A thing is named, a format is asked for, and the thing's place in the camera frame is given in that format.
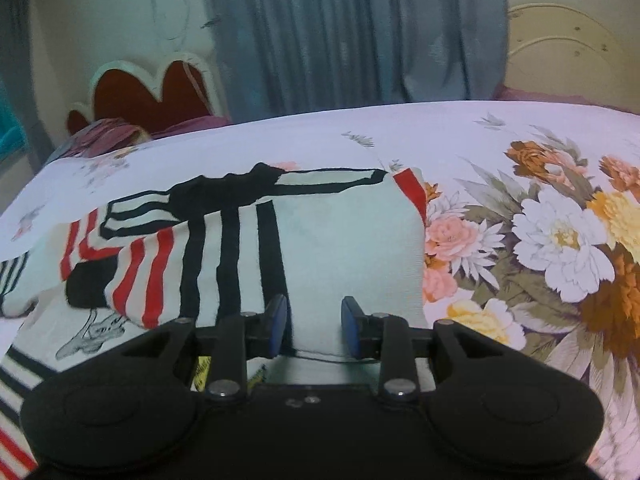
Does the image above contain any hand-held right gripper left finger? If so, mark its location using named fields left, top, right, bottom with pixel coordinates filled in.
left=120, top=293, right=291, bottom=404

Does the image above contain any narrow grey curtain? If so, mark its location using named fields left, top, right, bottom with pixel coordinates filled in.
left=0, top=0, right=53, bottom=173

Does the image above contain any white black red striped shirt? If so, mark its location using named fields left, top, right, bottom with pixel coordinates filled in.
left=0, top=162, right=432, bottom=480

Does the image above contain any red heart-shaped headboard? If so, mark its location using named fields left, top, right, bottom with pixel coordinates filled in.
left=65, top=52, right=232, bottom=137

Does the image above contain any plain pink pillow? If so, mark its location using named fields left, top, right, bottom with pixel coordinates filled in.
left=150, top=114, right=233, bottom=140

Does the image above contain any pink cloth by cream frame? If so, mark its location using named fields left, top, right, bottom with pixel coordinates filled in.
left=491, top=83, right=640, bottom=113

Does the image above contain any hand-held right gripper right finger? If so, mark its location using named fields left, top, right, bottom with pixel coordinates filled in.
left=341, top=296, right=507, bottom=404

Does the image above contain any wide grey curtain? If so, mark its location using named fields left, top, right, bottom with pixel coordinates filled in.
left=196, top=0, right=512, bottom=124

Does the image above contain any cream metal bed frame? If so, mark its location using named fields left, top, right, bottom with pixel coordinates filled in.
left=504, top=3, right=640, bottom=113

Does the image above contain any teal window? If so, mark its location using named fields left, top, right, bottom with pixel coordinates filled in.
left=0, top=76, right=29, bottom=162

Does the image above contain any striped pink pillow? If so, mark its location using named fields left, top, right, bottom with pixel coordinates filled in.
left=54, top=117, right=153, bottom=161

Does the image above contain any floral bedsheet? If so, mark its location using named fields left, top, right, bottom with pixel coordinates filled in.
left=0, top=100, right=640, bottom=480

